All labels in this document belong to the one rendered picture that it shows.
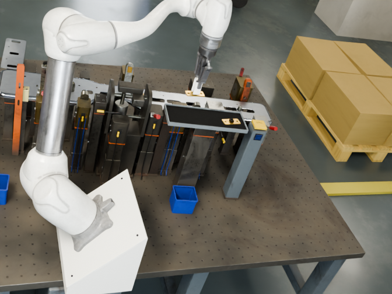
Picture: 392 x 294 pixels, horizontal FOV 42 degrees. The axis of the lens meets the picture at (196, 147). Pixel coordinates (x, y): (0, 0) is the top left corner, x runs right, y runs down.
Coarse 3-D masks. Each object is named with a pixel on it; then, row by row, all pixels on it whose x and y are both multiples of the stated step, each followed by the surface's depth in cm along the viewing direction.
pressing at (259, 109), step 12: (0, 72) 241; (12, 72) 243; (24, 72) 245; (0, 84) 234; (12, 84) 236; (24, 84) 238; (36, 84) 241; (84, 84) 251; (96, 84) 254; (0, 96) 228; (12, 96) 229; (72, 96) 241; (156, 96) 260; (168, 96) 262; (180, 96) 265; (192, 96) 269; (204, 96) 272; (252, 108) 275; (264, 108) 278
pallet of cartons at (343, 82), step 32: (288, 64) 515; (320, 64) 465; (352, 64) 484; (384, 64) 505; (320, 96) 463; (352, 96) 432; (384, 96) 449; (320, 128) 470; (352, 128) 423; (384, 128) 434
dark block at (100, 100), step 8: (96, 96) 225; (104, 96) 226; (96, 104) 222; (104, 104) 223; (96, 112) 225; (96, 120) 228; (96, 128) 231; (96, 136) 234; (88, 144) 238; (96, 144) 237; (88, 152) 239; (88, 160) 243; (88, 168) 246
